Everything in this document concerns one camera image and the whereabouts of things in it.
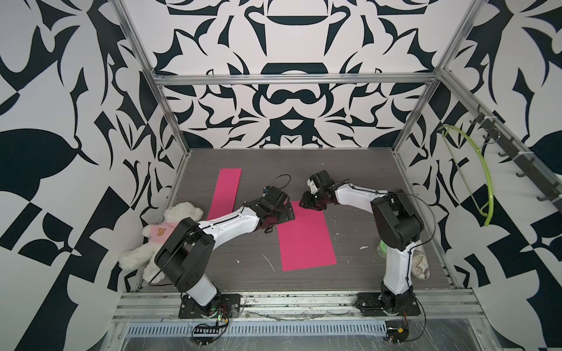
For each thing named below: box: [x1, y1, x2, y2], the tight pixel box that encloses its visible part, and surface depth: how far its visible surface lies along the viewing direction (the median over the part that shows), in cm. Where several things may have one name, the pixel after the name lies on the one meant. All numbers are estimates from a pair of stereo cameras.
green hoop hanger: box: [438, 125, 494, 227], surface depth 73 cm
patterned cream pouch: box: [411, 239, 430, 281], surface depth 82 cm
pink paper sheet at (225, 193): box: [206, 168, 242, 221], surface depth 106 cm
